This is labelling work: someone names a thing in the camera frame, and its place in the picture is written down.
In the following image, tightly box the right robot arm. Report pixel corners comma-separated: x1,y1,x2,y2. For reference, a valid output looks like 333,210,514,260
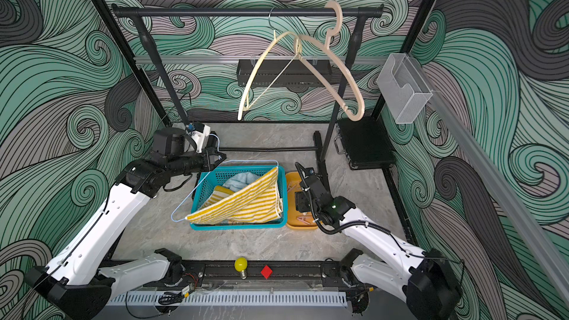
299,168,465,319

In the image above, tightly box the yellow light bulb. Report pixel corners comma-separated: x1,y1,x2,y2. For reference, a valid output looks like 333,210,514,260
234,257,248,279

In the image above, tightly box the yellow plastic tray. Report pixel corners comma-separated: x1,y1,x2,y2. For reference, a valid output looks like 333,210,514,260
286,172,317,231

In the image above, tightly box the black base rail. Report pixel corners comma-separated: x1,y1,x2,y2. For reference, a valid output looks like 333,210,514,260
86,259,441,292

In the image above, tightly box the pink clothespin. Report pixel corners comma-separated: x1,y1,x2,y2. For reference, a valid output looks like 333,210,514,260
296,216,314,225

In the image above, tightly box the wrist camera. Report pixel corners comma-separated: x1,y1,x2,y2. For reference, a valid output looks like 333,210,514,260
303,167,316,177
187,122,211,153

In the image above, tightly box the black case on floor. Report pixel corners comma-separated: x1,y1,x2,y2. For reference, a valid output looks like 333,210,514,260
334,116,396,170

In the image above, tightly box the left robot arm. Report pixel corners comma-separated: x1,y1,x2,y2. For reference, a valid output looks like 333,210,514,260
25,123,226,319

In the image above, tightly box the light blue towel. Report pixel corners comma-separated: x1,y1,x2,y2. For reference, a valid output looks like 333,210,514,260
222,172,259,192

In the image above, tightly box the pink wooden hanger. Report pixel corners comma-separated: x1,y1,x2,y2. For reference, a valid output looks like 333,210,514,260
296,1,365,121

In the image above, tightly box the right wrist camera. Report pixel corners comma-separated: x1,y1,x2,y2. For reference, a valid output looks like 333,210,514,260
303,167,316,177

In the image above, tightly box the red diamond marker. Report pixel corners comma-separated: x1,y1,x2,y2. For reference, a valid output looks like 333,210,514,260
261,265,274,279

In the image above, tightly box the clear acrylic wall box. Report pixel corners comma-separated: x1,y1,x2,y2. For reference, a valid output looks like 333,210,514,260
376,53,433,124

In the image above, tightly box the white slotted cable duct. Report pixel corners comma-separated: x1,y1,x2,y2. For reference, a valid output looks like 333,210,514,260
108,290,348,308

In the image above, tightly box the yellow striped towel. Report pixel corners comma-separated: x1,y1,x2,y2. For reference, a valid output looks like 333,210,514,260
185,166,286,227

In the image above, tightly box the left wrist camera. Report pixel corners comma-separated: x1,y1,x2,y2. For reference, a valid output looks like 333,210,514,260
187,122,211,153

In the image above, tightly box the cream plastic hanger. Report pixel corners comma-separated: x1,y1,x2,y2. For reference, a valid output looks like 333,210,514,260
237,8,302,121

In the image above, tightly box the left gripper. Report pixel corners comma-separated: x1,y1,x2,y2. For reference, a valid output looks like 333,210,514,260
166,149,226,180

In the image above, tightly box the black clothes rack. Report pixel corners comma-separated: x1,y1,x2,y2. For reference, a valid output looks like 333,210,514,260
112,4,384,188

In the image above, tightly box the blue wire hanger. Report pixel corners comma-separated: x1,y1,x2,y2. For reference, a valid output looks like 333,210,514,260
170,132,280,224

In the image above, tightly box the teal perforated plastic basket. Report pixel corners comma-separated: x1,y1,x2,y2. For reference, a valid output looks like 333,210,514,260
190,164,289,231

